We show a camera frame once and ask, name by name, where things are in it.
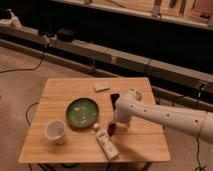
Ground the white paper cup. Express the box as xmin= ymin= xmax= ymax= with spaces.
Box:
xmin=45 ymin=120 xmax=66 ymax=144

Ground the long wooden shelf ledge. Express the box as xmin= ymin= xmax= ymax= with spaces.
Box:
xmin=0 ymin=25 xmax=213 ymax=92

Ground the wooden folding table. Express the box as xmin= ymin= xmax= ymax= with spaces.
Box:
xmin=19 ymin=77 xmax=170 ymax=163

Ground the black floor cable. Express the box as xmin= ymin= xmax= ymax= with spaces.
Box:
xmin=0 ymin=46 xmax=46 ymax=75

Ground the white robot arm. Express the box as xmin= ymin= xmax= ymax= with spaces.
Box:
xmin=115 ymin=89 xmax=213 ymax=144

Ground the black power adapter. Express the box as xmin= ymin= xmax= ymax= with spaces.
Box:
xmin=56 ymin=29 xmax=75 ymax=42

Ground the white lotion tube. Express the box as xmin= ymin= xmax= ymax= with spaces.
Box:
xmin=93 ymin=123 xmax=119 ymax=160

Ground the small beige sponge block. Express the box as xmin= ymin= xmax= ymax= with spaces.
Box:
xmin=93 ymin=82 xmax=110 ymax=92

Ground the green round plate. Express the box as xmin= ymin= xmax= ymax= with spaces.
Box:
xmin=66 ymin=98 xmax=99 ymax=129

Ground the black smartphone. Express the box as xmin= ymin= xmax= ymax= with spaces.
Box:
xmin=110 ymin=93 xmax=120 ymax=110

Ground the red chili pepper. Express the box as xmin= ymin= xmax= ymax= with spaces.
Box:
xmin=107 ymin=122 xmax=116 ymax=136

